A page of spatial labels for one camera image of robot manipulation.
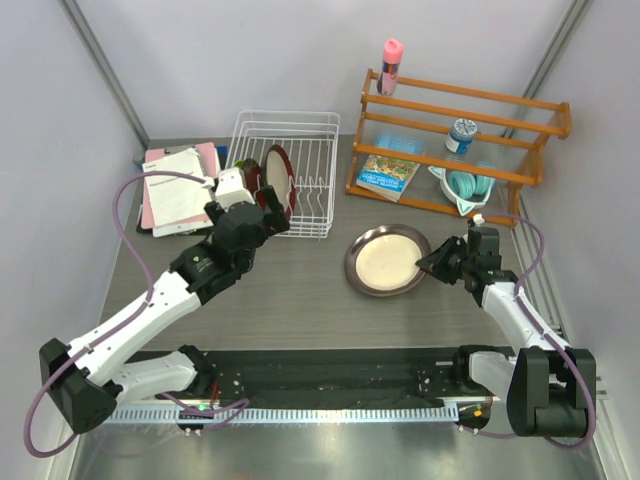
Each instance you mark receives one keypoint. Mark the blue lidded jar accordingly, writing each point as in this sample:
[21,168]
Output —
[461,135]

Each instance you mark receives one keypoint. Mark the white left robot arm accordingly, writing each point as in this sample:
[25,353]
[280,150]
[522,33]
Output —
[89,377]

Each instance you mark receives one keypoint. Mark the white manual booklet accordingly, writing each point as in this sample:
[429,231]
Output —
[174,199]

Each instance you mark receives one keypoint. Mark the clear blue plastic box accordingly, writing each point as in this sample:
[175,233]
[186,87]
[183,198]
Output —
[399,143]

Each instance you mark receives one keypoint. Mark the dark blue notebook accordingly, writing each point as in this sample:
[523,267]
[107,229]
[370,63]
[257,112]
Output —
[222,155]

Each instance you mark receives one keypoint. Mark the dark red patterned plate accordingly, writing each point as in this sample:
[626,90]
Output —
[252,174]

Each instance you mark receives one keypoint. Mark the pink capped bottle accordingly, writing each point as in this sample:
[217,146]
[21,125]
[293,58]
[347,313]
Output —
[392,56]

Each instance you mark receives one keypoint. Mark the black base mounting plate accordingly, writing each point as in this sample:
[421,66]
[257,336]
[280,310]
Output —
[337,379]

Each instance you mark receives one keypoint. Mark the dark red cream plate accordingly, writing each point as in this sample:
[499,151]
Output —
[277,172]

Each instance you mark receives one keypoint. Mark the pink clipboard folder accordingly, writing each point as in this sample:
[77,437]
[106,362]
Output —
[208,159]

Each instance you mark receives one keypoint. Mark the white wire dish rack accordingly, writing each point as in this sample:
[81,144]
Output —
[310,140]

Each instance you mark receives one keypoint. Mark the orange wooden shelf rack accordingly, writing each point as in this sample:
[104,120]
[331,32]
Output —
[513,133]

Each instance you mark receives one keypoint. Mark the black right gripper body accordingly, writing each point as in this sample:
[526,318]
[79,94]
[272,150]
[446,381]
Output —
[459,268]

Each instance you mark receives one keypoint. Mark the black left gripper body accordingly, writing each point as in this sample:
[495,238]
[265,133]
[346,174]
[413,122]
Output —
[214,210]

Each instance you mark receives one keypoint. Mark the teal cat ear headphones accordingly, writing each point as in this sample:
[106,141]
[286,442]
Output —
[466,191]

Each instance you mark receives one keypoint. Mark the brown rimmed cream plate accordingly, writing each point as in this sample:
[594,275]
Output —
[381,262]

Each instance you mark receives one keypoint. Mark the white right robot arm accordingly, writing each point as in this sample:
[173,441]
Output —
[550,388]

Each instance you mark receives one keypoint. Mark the white slotted cable duct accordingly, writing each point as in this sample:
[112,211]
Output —
[173,414]

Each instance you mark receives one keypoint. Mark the blue paperback book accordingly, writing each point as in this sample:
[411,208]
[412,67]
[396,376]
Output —
[386,176]

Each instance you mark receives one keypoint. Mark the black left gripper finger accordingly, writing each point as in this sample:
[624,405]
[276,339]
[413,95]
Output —
[275,217]
[261,201]

